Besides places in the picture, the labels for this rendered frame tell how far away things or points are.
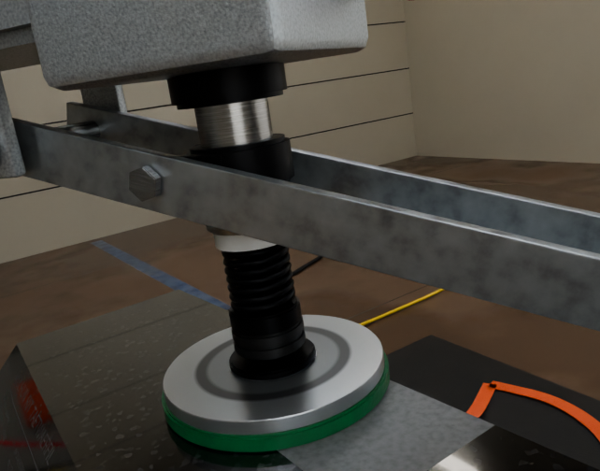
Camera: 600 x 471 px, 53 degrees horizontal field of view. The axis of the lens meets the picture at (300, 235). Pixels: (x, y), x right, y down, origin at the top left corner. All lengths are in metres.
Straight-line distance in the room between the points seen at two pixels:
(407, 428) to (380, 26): 6.47
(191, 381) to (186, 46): 0.31
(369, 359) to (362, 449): 0.10
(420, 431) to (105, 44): 0.38
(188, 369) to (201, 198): 0.19
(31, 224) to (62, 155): 4.66
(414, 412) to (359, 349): 0.09
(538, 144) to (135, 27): 5.78
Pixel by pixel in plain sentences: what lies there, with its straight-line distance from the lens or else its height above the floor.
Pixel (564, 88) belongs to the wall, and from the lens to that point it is 5.91.
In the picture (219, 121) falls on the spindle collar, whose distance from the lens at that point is 0.51.
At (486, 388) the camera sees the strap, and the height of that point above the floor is 0.02.
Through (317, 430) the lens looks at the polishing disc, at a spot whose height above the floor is 0.81.
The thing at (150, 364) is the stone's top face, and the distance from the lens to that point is 0.70.
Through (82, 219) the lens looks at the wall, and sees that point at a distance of 5.30.
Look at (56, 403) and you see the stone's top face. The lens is 0.68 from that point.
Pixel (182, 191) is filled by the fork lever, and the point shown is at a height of 1.01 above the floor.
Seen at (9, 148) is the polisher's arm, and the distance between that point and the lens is 0.58.
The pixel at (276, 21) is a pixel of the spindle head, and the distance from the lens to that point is 0.40.
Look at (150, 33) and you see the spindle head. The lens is 0.44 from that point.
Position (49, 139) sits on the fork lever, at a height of 1.07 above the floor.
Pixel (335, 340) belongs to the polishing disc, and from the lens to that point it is 0.61.
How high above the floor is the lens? 1.09
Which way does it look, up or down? 15 degrees down
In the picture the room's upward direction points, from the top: 8 degrees counter-clockwise
